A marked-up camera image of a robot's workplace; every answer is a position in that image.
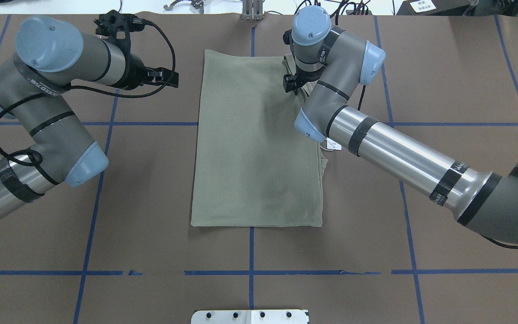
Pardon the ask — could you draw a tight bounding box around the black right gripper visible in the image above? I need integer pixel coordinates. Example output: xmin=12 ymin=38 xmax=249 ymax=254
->
xmin=282 ymin=30 xmax=325 ymax=95

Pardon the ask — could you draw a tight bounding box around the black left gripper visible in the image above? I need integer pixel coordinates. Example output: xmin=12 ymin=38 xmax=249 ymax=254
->
xmin=94 ymin=10 xmax=179 ymax=90

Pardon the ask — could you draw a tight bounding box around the olive green long-sleeve shirt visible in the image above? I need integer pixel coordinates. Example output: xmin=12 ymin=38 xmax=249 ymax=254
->
xmin=191 ymin=49 xmax=327 ymax=227

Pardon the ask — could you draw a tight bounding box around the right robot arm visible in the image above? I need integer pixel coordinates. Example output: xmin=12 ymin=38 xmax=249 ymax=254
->
xmin=282 ymin=5 xmax=518 ymax=248

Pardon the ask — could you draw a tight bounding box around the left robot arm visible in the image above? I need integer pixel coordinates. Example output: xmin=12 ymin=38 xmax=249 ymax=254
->
xmin=0 ymin=10 xmax=179 ymax=219

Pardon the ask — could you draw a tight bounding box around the white paper hang tag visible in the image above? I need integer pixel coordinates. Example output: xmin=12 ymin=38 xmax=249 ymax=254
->
xmin=325 ymin=138 xmax=343 ymax=151

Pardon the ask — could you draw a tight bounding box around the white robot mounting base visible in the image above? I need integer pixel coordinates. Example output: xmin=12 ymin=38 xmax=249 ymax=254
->
xmin=191 ymin=309 xmax=310 ymax=324

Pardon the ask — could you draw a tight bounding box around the aluminium frame post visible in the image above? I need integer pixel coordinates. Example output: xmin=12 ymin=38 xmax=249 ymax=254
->
xmin=241 ymin=0 xmax=264 ymax=21

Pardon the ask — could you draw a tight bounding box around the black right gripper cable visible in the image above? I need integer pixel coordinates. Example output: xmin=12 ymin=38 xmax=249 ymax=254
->
xmin=295 ymin=0 xmax=372 ymax=113

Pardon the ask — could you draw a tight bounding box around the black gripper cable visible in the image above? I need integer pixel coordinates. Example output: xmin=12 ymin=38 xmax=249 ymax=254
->
xmin=295 ymin=0 xmax=372 ymax=113
xmin=0 ymin=19 xmax=177 ymax=168

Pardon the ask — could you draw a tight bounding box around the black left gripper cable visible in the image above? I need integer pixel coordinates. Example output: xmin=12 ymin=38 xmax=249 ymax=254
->
xmin=0 ymin=19 xmax=177 ymax=168

